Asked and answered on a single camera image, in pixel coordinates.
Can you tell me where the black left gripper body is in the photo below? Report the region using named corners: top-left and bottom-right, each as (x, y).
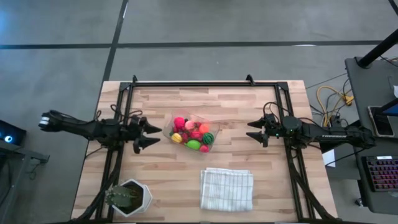
top-left (126, 114), bottom-right (149, 155)

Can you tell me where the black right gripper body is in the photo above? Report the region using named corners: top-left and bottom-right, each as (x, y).
top-left (262, 112), bottom-right (282, 149)

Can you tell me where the clear plastic tupperware container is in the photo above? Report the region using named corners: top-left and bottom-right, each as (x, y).
top-left (162, 109), bottom-right (221, 154)

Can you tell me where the green toy lime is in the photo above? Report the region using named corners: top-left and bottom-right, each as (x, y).
top-left (186, 139), bottom-right (201, 151)

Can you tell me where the potted cactus in white pot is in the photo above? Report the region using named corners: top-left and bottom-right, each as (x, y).
top-left (111, 178), bottom-right (154, 218)

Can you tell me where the white waffle dish towel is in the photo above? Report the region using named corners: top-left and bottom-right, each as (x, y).
top-left (200, 167), bottom-right (254, 213)

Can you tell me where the green cactus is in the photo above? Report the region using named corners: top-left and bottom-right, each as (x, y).
top-left (104, 185), bottom-right (137, 208)

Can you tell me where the white paper sheet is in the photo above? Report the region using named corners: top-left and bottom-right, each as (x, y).
top-left (322, 149), bottom-right (336, 168)

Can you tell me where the dark grey side desk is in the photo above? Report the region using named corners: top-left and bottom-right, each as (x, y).
top-left (351, 135), bottom-right (398, 215)

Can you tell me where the black tablet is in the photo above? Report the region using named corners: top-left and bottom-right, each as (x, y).
top-left (368, 105), bottom-right (396, 138)

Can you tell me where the backlit keyboard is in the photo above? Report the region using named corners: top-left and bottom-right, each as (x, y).
top-left (365, 155), bottom-right (398, 192)

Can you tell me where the grey metal stand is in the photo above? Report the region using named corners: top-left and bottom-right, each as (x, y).
top-left (0, 142), bottom-right (50, 224)

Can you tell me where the black box with blue light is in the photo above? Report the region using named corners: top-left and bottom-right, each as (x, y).
top-left (0, 119), bottom-right (27, 146)

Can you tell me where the black pole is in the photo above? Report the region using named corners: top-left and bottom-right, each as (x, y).
top-left (356, 29), bottom-right (398, 68)

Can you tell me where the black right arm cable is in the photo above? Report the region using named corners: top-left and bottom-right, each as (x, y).
top-left (262, 101), bottom-right (312, 125)

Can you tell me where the black aluminium table frame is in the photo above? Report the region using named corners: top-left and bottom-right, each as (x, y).
top-left (70, 74), bottom-right (338, 223)

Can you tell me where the yellow cable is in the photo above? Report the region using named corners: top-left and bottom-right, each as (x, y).
top-left (316, 85), bottom-right (354, 125)

